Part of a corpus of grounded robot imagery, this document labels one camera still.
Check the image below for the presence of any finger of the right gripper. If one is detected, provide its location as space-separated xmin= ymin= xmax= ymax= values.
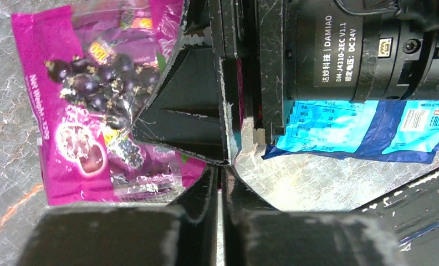
xmin=253 ymin=1 xmax=296 ymax=144
xmin=131 ymin=39 xmax=241 ymax=165

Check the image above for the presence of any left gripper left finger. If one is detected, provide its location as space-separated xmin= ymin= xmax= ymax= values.
xmin=17 ymin=166 xmax=218 ymax=265

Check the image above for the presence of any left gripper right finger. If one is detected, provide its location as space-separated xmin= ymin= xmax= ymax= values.
xmin=221 ymin=167 xmax=407 ymax=265

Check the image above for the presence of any purple candy bag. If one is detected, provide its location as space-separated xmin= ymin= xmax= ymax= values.
xmin=11 ymin=1 xmax=206 ymax=206

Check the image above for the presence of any blue candy bag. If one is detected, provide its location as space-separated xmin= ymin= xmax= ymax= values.
xmin=262 ymin=100 xmax=439 ymax=164

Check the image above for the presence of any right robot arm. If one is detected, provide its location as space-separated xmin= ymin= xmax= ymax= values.
xmin=131 ymin=1 xmax=439 ymax=165

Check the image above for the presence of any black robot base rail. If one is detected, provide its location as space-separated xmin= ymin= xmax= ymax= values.
xmin=357 ymin=167 xmax=439 ymax=265

